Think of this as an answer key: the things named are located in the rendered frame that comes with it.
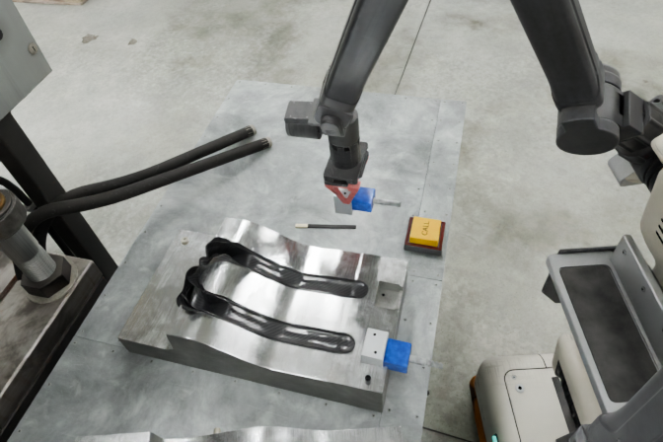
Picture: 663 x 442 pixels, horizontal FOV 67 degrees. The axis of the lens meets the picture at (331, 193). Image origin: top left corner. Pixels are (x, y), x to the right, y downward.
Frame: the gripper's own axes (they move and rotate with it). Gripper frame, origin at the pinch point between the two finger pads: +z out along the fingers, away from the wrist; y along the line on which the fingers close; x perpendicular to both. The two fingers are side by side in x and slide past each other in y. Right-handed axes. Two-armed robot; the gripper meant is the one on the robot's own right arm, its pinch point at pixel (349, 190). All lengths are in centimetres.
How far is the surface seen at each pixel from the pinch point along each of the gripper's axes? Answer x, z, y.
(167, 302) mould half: -30.5, 8.4, 27.3
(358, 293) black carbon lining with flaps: 5.9, 6.4, 19.0
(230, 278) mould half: -16.9, 1.6, 23.4
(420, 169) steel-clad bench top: 11.6, 15.4, -23.5
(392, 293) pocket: 11.6, 8.8, 16.3
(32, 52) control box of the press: -73, -20, -10
